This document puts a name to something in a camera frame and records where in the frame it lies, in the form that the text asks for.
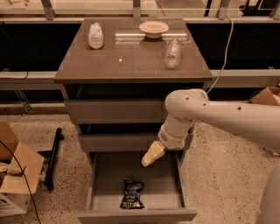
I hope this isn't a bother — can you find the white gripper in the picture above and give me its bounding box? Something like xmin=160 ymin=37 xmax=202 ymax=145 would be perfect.
xmin=142 ymin=124 xmax=187 ymax=167

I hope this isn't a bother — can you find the blue chip bag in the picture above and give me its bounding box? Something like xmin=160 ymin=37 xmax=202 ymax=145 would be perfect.
xmin=120 ymin=178 xmax=144 ymax=209

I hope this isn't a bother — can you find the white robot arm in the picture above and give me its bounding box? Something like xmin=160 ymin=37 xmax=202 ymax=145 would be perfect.
xmin=142 ymin=88 xmax=280 ymax=224

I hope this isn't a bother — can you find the grey open bottom drawer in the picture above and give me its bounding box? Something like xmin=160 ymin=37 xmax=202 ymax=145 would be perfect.
xmin=77 ymin=151 xmax=197 ymax=224

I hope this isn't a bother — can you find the grey middle drawer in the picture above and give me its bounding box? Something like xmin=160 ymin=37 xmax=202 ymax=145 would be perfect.
xmin=78 ymin=132 xmax=158 ymax=152

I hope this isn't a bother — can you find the grey top drawer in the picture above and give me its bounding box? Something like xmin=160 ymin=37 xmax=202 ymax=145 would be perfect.
xmin=65 ymin=99 xmax=167 ymax=124

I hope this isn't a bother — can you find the grey drawer cabinet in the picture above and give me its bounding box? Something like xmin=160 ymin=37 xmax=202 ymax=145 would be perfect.
xmin=53 ymin=17 xmax=214 ymax=152

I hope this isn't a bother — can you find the clear plastic bottle right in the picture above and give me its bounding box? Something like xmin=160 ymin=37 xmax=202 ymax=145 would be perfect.
xmin=164 ymin=38 xmax=183 ymax=69

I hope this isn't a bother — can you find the black metal stand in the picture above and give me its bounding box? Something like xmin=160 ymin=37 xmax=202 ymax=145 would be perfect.
xmin=39 ymin=128 xmax=64 ymax=191

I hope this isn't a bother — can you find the cream ceramic bowl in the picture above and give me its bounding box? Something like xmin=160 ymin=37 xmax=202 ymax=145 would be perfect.
xmin=139 ymin=21 xmax=169 ymax=39

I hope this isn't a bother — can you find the cardboard box right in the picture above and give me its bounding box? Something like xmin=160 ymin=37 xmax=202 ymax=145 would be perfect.
xmin=250 ymin=87 xmax=280 ymax=106

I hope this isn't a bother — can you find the open cardboard box left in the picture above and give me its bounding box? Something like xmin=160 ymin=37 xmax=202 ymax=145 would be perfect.
xmin=0 ymin=122 xmax=44 ymax=217

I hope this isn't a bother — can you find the white cable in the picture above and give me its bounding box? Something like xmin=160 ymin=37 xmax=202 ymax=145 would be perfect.
xmin=206 ymin=16 xmax=235 ymax=95

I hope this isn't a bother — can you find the black cable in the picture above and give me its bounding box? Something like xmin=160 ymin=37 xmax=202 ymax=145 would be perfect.
xmin=0 ymin=139 xmax=42 ymax=224

